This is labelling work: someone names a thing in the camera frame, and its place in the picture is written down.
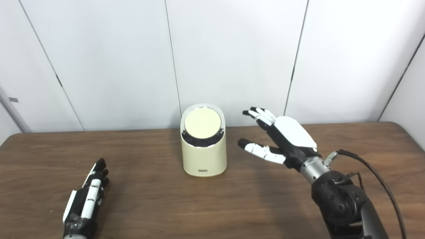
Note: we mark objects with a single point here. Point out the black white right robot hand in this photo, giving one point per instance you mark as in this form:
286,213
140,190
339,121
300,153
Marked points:
292,136

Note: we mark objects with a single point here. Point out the grey wall corner post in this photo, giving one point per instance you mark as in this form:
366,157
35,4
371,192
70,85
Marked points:
13,111

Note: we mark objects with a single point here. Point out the cream-colored round bin body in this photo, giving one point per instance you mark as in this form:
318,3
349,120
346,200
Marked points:
204,156

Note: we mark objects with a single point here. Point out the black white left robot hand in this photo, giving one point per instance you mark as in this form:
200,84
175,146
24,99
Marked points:
78,212

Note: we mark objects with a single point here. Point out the small grey post tag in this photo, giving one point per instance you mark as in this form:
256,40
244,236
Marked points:
13,99

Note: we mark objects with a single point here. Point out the cream-colored round bin lid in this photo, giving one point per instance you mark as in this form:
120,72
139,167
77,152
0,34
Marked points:
202,122

